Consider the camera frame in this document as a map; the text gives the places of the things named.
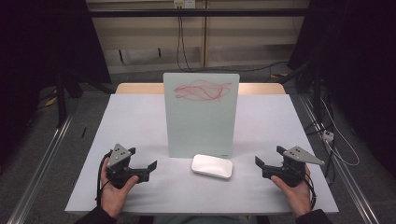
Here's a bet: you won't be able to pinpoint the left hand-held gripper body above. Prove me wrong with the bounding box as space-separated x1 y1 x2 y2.
106 143 150 189

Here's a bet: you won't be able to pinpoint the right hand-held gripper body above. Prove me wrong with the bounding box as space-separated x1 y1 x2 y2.
262 145 326 189

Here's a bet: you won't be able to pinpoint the person's right hand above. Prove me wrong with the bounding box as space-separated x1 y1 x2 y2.
269 163 313 219

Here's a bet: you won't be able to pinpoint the person's left hand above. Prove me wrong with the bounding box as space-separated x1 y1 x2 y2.
99 158 140 219

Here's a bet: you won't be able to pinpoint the white table mat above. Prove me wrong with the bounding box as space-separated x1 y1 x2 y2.
64 93 340 215

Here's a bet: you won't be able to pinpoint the white board eraser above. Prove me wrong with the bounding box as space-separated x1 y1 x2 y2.
190 153 234 180

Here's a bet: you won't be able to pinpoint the wooden table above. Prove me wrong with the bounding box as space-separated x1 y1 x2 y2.
115 82 287 95

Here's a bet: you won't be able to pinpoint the glass whiteboard with red scribble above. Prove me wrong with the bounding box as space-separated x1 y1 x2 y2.
163 72 241 160

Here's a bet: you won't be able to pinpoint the black metal stand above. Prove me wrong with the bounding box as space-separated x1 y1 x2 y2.
54 69 83 129
278 60 328 124

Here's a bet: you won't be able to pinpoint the dark curtain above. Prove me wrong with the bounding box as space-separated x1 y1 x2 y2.
0 0 112 174
287 0 396 178

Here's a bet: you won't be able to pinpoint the black horizontal bar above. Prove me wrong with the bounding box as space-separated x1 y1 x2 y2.
87 7 312 19

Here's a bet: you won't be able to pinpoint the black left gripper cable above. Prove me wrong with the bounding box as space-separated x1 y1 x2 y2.
94 149 114 207

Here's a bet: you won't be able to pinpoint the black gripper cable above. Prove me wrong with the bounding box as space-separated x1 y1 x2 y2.
94 149 114 207
302 171 318 211

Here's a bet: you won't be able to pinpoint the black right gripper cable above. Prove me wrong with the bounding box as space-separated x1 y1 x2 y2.
302 171 318 211

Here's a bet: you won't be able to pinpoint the aluminium floor rail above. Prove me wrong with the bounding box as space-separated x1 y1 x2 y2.
298 94 381 224
7 115 74 224

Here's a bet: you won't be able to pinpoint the white cable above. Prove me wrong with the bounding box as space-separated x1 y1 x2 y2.
319 96 361 167

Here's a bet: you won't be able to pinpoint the black hanging cables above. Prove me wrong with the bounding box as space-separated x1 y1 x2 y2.
176 14 289 75

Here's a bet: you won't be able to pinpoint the white wall socket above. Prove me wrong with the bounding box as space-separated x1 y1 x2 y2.
173 0 197 9

